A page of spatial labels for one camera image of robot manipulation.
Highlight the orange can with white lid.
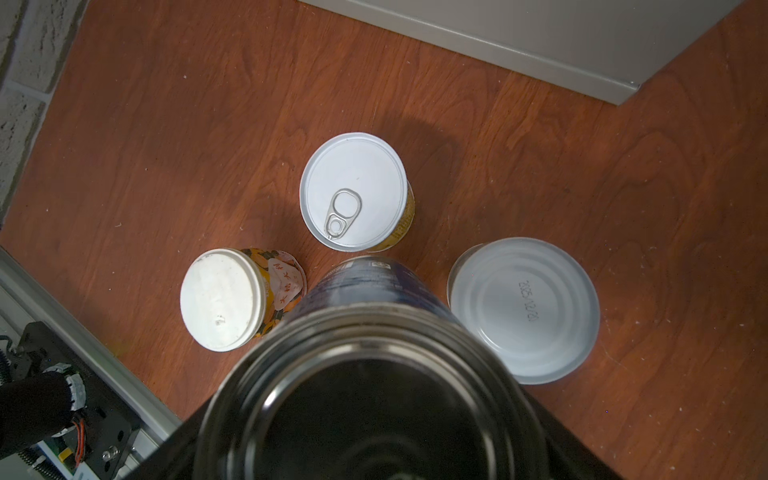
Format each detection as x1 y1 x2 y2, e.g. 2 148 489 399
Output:
180 248 307 352

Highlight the large blue can gold lid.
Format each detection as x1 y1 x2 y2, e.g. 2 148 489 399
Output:
192 255 550 479

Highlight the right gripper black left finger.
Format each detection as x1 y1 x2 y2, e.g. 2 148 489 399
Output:
127 400 210 480

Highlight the white can with date stamp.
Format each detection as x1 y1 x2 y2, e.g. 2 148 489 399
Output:
446 237 600 385

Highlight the grey metal cabinet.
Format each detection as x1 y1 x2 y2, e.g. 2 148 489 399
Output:
314 0 737 105

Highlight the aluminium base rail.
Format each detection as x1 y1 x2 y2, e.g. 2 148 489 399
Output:
1 251 181 479

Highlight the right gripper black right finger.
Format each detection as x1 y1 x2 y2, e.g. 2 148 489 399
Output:
523 390 622 480

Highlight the yellow can with pull tab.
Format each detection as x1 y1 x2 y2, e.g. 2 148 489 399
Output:
299 132 416 253

